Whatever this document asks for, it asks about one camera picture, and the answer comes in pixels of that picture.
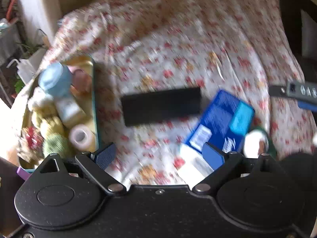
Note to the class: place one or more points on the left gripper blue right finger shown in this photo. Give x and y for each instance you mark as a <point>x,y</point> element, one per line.
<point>223,165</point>

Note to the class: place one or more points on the green yarn ball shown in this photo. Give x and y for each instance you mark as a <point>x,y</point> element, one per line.
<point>58,144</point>

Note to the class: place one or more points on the pink bandage tape roll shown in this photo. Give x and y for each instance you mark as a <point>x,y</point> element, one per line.
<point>82,138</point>

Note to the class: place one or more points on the white paper packet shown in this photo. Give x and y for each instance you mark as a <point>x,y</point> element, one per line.
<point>195,169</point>

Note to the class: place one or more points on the white squeeze bottle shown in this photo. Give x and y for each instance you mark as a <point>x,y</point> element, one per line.
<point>25,69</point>

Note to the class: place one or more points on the black rectangular case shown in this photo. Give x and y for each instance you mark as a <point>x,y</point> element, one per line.
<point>154,107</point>

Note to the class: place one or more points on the pink cloth with band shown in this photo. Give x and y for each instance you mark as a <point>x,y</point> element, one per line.
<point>81,80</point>

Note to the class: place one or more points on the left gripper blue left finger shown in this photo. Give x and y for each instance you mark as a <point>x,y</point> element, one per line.
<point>94,165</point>

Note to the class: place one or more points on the purple stool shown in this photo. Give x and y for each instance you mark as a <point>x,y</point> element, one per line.
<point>23,174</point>

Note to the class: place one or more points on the white tissue packet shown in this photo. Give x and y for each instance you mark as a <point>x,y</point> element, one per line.
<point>69,111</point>

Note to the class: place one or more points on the floral tablecloth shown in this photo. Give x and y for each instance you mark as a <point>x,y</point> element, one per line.
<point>148,45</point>

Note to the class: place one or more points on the white and green round object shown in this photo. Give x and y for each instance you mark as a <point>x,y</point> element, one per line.
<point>258,142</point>

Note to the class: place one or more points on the gold metal tray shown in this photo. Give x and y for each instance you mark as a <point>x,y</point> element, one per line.
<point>86,102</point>

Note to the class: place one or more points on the dried flower sachet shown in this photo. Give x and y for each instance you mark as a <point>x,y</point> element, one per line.
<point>31,142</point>

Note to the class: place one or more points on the blue box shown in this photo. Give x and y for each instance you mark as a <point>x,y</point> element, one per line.
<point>224,124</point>

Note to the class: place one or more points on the finger of the right gripper with label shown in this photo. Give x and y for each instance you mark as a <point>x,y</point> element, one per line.
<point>304,93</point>

